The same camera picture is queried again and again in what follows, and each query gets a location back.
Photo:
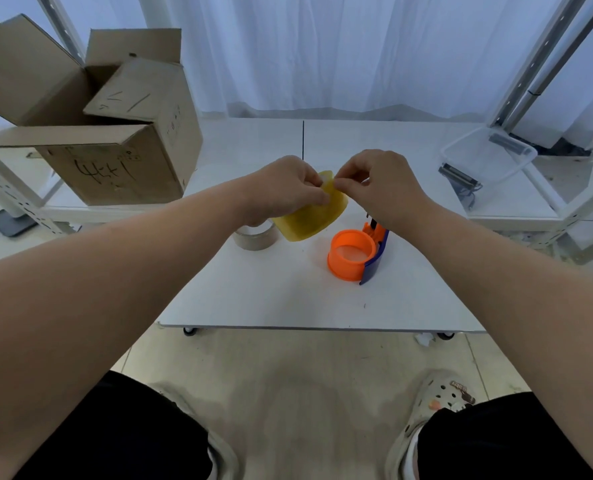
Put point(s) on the person's left white clog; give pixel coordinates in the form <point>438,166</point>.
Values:
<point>211,444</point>

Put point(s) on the person's right white clog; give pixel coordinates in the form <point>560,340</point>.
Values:
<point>429,414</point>

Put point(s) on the person's right thumb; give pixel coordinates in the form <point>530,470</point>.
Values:
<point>351,186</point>

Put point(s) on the orange and blue tape dispenser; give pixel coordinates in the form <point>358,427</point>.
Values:
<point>356,252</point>

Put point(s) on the yellow packing tape roll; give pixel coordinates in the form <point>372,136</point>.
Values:
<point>312,214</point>

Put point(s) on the clear plastic container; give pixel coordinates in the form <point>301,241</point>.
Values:
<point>487,153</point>

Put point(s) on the person's right hand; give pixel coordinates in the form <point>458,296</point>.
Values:
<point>386,187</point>

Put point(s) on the open cardboard box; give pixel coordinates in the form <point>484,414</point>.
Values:
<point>89,114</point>

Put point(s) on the person's left hand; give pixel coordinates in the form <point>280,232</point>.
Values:
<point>276,187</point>

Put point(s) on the white metal frame with holes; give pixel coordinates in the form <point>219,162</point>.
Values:
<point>6,189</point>

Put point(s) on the person's right forearm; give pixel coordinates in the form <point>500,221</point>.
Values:
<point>516,314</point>

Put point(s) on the person's white clog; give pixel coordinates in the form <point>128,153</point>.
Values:
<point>211,444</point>
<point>429,414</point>

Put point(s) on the empty cardboard tape core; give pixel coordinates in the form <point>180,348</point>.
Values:
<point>255,237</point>

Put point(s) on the person's left forearm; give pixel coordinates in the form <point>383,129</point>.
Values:
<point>96,284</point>

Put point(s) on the black metal clamp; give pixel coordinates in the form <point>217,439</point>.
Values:
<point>460,180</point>

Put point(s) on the grey base plate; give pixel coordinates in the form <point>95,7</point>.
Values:
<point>11,222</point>

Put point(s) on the person's black shorts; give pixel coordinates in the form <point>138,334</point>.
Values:
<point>296,434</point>

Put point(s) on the white curtain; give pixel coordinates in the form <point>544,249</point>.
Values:
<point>336,52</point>

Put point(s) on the person's left fingers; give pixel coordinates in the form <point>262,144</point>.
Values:
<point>312,182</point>

